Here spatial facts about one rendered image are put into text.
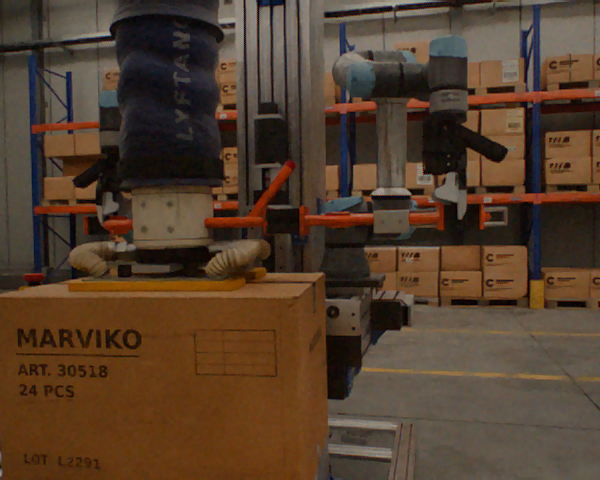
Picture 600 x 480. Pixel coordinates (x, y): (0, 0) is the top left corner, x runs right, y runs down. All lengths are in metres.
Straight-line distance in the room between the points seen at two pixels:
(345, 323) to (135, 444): 0.60
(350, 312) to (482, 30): 8.84
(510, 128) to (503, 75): 0.75
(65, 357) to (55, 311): 0.09
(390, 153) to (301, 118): 0.36
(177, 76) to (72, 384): 0.63
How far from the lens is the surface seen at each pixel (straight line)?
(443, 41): 1.16
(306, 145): 1.76
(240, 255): 1.06
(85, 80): 11.87
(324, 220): 1.10
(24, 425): 1.22
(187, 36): 1.18
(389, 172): 1.58
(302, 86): 1.80
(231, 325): 0.98
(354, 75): 1.20
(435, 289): 8.15
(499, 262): 8.24
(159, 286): 1.08
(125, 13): 1.21
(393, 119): 1.59
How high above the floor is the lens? 1.18
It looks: 2 degrees down
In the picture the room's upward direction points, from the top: 1 degrees counter-clockwise
